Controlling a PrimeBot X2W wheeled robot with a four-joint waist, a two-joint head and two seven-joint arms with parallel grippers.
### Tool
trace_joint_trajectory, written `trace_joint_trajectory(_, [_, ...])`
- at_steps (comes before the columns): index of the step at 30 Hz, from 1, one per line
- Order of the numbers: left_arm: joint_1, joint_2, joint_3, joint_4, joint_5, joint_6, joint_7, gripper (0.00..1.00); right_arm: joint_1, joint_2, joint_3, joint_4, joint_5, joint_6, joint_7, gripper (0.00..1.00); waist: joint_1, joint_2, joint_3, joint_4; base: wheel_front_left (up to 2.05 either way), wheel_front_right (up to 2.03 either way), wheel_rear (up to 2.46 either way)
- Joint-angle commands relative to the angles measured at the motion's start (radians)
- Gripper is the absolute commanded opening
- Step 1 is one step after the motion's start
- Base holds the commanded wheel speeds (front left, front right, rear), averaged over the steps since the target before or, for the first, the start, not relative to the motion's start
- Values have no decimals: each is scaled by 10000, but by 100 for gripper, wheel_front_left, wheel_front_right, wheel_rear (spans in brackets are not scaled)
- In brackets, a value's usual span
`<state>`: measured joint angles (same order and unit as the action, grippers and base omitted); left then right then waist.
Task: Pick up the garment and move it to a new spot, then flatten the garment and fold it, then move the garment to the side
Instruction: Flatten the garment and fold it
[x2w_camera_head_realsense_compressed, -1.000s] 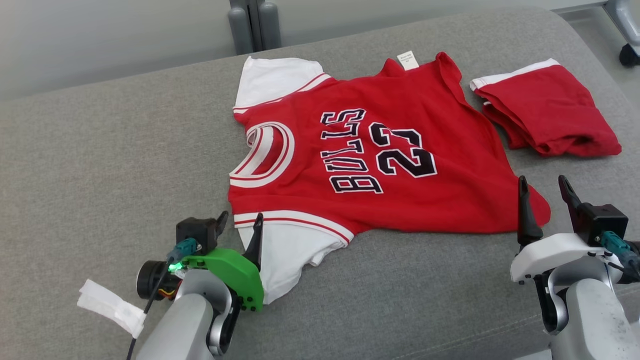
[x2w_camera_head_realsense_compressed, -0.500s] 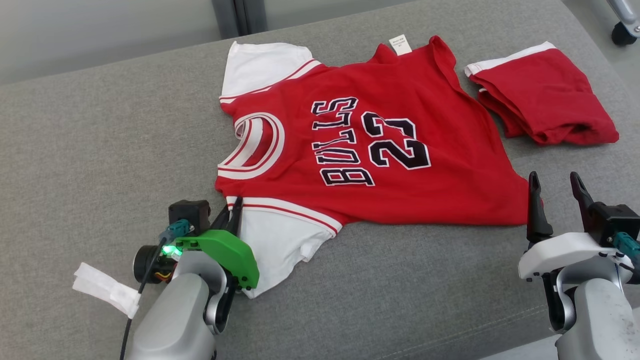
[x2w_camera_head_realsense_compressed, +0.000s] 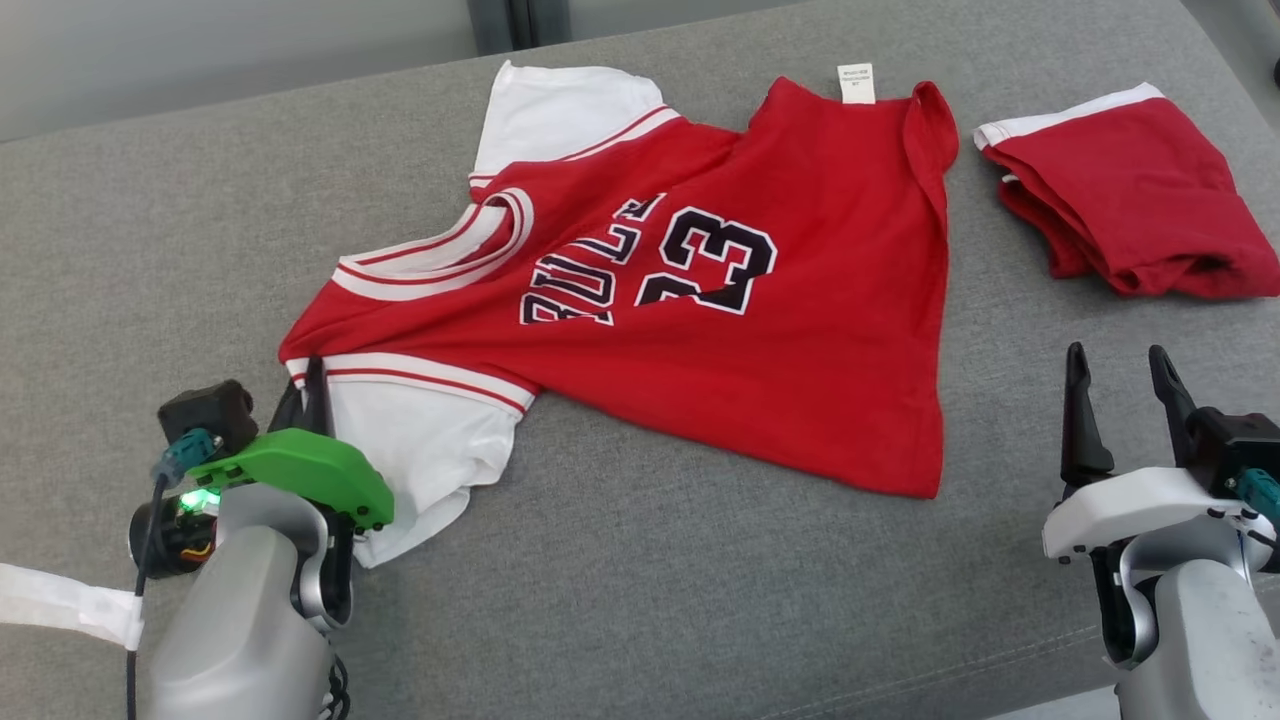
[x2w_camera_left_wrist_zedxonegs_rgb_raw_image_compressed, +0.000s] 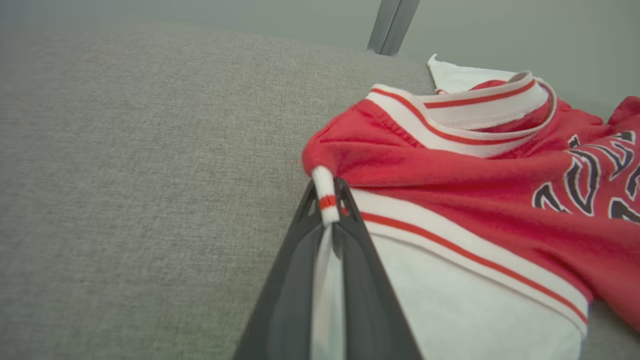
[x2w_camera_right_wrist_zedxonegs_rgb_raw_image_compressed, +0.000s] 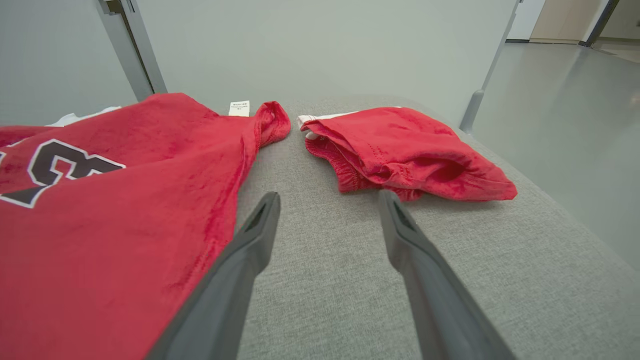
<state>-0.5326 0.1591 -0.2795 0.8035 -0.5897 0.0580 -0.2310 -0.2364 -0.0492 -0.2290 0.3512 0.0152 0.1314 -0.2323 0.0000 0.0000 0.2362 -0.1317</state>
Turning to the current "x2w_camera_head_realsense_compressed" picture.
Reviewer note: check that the red shorts white stripe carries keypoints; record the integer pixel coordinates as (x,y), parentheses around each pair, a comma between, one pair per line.
(1140,190)

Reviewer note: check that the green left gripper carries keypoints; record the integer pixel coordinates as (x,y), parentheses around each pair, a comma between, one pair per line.
(300,465)

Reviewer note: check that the grey background post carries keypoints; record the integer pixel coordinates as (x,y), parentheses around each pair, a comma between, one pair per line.
(520,22)

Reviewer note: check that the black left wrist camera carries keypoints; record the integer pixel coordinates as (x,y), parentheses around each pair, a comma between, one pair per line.
(205,410)

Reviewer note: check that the teal right camera connector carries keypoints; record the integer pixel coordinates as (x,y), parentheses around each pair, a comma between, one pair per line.
(1262,492)

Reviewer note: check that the teal camera connector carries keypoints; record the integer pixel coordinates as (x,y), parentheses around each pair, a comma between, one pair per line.
(185,452)
(1262,492)

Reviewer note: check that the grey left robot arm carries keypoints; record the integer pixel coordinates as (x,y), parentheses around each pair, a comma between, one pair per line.
(240,620)

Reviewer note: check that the teal left camera connector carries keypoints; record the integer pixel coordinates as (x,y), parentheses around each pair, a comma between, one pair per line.
(185,452)

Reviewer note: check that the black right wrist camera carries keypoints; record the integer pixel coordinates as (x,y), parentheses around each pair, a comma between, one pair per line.
(1235,440)

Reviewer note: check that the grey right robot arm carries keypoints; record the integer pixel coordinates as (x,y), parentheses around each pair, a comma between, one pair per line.
(1200,640)

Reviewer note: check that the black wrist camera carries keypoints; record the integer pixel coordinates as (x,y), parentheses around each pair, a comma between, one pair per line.
(205,410)
(1235,440)

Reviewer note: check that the red basketball jersey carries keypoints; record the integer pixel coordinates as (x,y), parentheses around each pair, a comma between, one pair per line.
(800,340)

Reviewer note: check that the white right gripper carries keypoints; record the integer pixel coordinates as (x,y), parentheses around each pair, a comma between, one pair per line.
(1130,505)

